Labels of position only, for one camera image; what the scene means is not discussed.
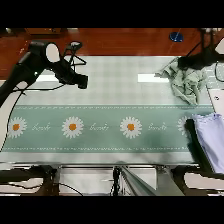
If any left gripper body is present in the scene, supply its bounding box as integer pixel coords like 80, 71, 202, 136
63, 71, 90, 90

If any blue round disc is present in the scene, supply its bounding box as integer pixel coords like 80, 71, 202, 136
168, 31, 184, 43

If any pale green garment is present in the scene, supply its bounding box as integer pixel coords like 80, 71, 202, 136
155, 57, 210, 107

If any lavender garment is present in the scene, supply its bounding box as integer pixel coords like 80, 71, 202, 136
192, 112, 224, 175

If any black cable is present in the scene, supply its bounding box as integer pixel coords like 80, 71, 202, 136
214, 61, 224, 83
13, 82, 68, 94
111, 165, 122, 197

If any silver frame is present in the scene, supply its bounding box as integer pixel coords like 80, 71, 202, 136
0, 161, 224, 197

